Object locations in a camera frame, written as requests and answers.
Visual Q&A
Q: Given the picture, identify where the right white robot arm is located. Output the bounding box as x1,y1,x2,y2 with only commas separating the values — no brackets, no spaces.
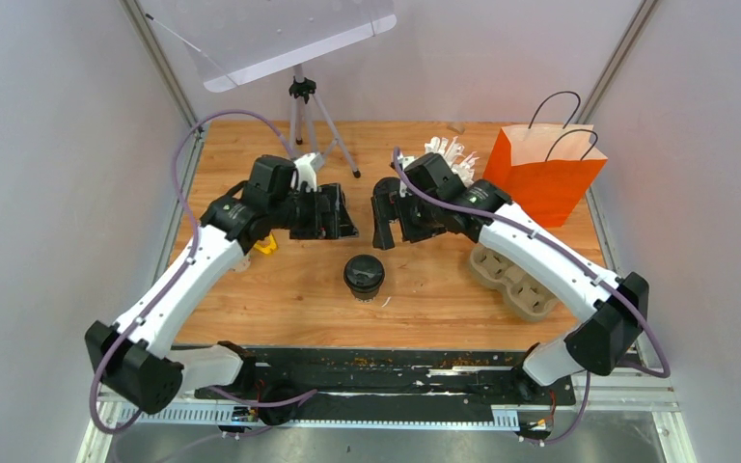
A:
371,149,649,403

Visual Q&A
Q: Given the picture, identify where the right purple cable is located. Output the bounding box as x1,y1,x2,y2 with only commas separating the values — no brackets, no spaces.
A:
391,147,672,447

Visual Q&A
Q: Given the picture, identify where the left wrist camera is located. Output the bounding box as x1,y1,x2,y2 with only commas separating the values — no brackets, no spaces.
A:
293,152,325,192

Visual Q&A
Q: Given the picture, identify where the bundle of wrapped straws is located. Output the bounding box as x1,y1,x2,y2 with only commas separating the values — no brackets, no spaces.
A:
425,136,479,186

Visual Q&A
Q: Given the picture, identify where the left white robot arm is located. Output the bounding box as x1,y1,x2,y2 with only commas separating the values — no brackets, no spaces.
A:
85,152,358,415

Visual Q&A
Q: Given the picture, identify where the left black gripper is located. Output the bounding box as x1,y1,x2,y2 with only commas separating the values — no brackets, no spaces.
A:
271,183,361,241

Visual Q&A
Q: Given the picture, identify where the cardboard cup carrier tray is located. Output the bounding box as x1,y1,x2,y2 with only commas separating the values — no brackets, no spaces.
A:
468,244,562,323

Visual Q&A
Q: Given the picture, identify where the yellow triangular plastic stand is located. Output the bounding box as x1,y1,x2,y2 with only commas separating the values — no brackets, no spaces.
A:
254,232,279,256

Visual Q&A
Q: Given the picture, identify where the black cup lid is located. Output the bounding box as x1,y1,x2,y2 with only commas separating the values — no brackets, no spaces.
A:
343,255,385,290
372,177,401,198

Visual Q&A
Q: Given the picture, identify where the white reflector board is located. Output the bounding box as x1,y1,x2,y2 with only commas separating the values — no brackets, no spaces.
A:
144,0,398,94

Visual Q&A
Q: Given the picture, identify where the stack of paper cups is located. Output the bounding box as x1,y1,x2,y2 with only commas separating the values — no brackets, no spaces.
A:
232,255,251,273

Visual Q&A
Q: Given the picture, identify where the grey tripod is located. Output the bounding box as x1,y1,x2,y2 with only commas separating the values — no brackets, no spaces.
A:
288,64,362,178

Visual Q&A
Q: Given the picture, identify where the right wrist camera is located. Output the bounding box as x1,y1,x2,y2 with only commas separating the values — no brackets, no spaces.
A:
396,154,417,173

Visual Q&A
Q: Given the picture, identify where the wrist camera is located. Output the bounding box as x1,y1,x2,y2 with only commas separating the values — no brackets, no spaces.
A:
293,152,325,192
396,154,417,173

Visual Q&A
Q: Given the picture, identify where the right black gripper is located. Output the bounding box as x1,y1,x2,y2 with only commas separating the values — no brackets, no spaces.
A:
370,188,445,251

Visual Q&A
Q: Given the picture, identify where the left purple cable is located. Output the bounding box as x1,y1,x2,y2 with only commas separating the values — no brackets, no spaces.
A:
88,109,317,442

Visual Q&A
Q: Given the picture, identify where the purple cable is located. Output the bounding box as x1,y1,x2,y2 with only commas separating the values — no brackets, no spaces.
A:
391,147,672,447
88,109,317,442

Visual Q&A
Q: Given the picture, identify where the orange paper bag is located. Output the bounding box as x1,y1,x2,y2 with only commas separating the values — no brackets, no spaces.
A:
482,91,608,228

